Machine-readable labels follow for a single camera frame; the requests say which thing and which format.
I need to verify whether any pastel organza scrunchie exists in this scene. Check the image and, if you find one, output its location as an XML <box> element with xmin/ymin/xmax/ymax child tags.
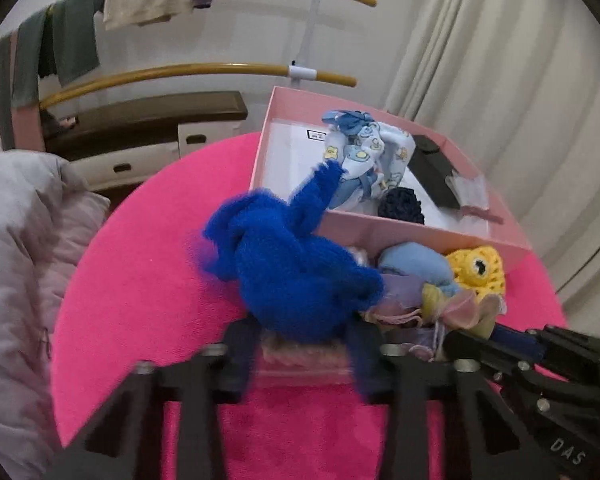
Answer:
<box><xmin>363</xmin><ymin>274</ymin><xmax>506</xmax><ymax>362</ymax></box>

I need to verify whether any low bench cabinet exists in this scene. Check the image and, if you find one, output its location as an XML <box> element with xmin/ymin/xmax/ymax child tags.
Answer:
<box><xmin>45</xmin><ymin>91</ymin><xmax>248</xmax><ymax>191</ymax></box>

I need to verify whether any grey quilted duvet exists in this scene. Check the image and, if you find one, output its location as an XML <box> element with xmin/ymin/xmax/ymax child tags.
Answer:
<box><xmin>0</xmin><ymin>151</ymin><xmax>109</xmax><ymax>479</ymax></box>

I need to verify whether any pink shallow box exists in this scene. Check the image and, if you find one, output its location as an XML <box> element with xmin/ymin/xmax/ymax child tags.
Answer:
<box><xmin>249</xmin><ymin>84</ymin><xmax>534</xmax><ymax>276</ymax></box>

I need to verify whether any yellow crochet fish toy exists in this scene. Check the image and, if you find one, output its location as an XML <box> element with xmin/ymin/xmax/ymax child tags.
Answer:
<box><xmin>445</xmin><ymin>245</ymin><xmax>506</xmax><ymax>304</ymax></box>

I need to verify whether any white curtain with trim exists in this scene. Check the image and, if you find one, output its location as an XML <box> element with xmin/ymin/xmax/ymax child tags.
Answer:
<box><xmin>385</xmin><ymin>0</ymin><xmax>600</xmax><ymax>336</ymax></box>

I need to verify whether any light blue sock ball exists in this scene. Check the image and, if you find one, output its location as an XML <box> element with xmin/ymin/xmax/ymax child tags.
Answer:
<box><xmin>377</xmin><ymin>242</ymin><xmax>462</xmax><ymax>297</ymax></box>

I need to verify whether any pink round table mat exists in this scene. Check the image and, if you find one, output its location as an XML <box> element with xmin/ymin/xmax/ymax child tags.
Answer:
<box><xmin>49</xmin><ymin>131</ymin><xmax>569</xmax><ymax>480</ymax></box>

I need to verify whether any blue knitted cloth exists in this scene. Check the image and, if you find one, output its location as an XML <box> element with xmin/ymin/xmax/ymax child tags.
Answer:
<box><xmin>201</xmin><ymin>162</ymin><xmax>384</xmax><ymax>344</ymax></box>

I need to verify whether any printed blue baby cloth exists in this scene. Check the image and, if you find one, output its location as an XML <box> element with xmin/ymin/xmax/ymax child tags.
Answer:
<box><xmin>322</xmin><ymin>110</ymin><xmax>416</xmax><ymax>210</ymax></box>

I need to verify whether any cotton swabs bag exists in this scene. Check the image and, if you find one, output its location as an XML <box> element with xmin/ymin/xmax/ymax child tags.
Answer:
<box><xmin>252</xmin><ymin>332</ymin><xmax>353</xmax><ymax>388</ymax></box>

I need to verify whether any black leather pouch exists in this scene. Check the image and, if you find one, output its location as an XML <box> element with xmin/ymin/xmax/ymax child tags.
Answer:
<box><xmin>408</xmin><ymin>136</ymin><xmax>460</xmax><ymax>210</ymax></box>

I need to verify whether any navy crochet scrunchie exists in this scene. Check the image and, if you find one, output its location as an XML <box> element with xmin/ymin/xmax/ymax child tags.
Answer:
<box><xmin>377</xmin><ymin>188</ymin><xmax>425</xmax><ymax>224</ymax></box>

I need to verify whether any wooden ballet barre stand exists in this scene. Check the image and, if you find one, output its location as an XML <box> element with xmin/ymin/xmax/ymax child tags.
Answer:
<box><xmin>0</xmin><ymin>0</ymin><xmax>378</xmax><ymax>151</ymax></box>

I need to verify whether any dark green hanging cloth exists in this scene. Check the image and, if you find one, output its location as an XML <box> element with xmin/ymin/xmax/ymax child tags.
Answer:
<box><xmin>17</xmin><ymin>0</ymin><xmax>105</xmax><ymax>87</ymax></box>

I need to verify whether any grey pink hanging garment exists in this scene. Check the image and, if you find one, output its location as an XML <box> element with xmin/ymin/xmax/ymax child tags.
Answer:
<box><xmin>0</xmin><ymin>32</ymin><xmax>45</xmax><ymax>152</ymax></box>

